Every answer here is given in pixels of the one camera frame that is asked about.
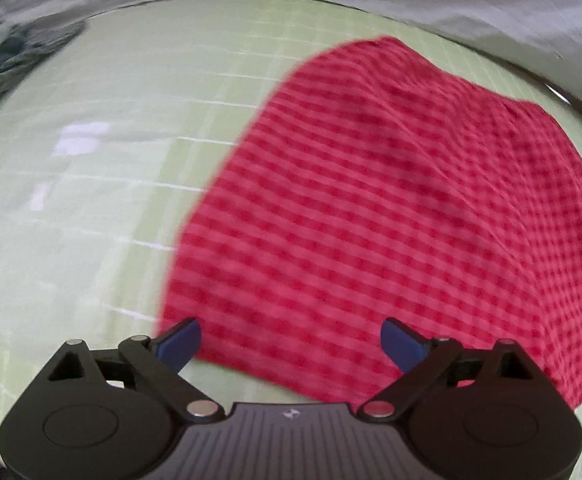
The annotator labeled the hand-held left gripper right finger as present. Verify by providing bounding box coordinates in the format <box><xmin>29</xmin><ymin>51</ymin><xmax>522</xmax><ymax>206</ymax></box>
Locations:
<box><xmin>361</xmin><ymin>318</ymin><xmax>544</xmax><ymax>421</ymax></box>

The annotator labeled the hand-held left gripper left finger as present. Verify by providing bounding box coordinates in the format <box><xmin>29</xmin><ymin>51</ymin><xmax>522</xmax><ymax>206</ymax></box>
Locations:
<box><xmin>45</xmin><ymin>317</ymin><xmax>223</xmax><ymax>419</ymax></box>

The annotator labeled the red checkered cloth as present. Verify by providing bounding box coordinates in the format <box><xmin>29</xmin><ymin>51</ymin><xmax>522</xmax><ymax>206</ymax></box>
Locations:
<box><xmin>162</xmin><ymin>36</ymin><xmax>582</xmax><ymax>407</ymax></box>

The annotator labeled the green grid cutting mat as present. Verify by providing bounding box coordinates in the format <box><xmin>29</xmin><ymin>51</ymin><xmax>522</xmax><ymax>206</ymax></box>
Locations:
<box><xmin>0</xmin><ymin>0</ymin><xmax>582</xmax><ymax>480</ymax></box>

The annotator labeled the dark grey cloth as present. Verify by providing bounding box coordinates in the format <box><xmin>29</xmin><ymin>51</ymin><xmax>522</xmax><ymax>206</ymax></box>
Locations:
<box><xmin>0</xmin><ymin>20</ymin><xmax>89</xmax><ymax>147</ymax></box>

